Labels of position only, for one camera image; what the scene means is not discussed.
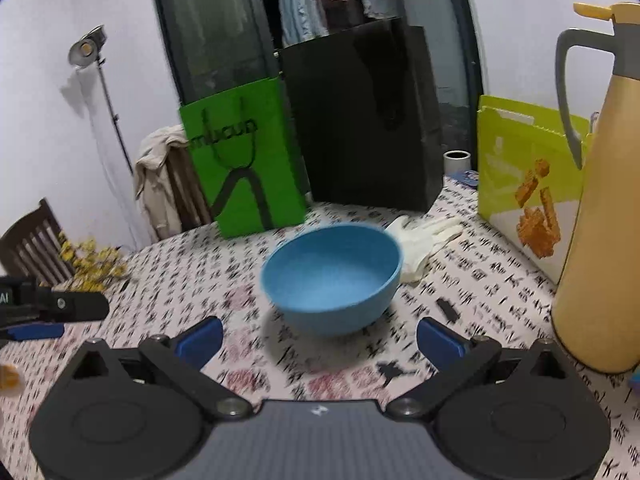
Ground orange object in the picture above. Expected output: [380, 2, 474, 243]
[0, 365, 24, 392]

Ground black paper bag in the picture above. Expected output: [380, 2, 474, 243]
[277, 16, 443, 213]

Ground studio light on stand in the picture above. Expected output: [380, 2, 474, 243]
[69, 25, 136, 176]

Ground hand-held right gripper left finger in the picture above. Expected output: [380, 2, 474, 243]
[70, 316, 251, 421]

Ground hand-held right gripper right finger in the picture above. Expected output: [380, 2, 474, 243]
[386, 317, 576, 421]

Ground green paper bag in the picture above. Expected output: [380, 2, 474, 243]
[180, 77, 308, 238]

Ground brown wooden chair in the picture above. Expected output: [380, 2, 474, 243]
[167, 145, 213, 226]

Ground dark wooden chair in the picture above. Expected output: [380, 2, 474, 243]
[0, 199, 76, 286]

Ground yellow flower branches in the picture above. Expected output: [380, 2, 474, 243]
[59, 232, 128, 291]

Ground yellow thermos jug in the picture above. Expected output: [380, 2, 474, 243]
[550, 2, 640, 375]

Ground hanging light blue shirt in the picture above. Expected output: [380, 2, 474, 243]
[277, 0, 328, 46]

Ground white glove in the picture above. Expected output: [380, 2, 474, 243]
[397, 247, 436, 284]
[385, 216, 464, 261]

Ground yellow-green paper bag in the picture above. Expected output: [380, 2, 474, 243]
[476, 95, 593, 283]

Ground white cup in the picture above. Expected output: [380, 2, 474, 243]
[443, 150, 471, 177]

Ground blue bowl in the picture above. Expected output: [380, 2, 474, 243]
[260, 225, 403, 337]

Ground beige jacket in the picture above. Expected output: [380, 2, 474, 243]
[132, 125, 193, 241]

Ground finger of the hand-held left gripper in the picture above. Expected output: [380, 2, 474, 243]
[0, 324, 66, 345]
[35, 290, 110, 322]

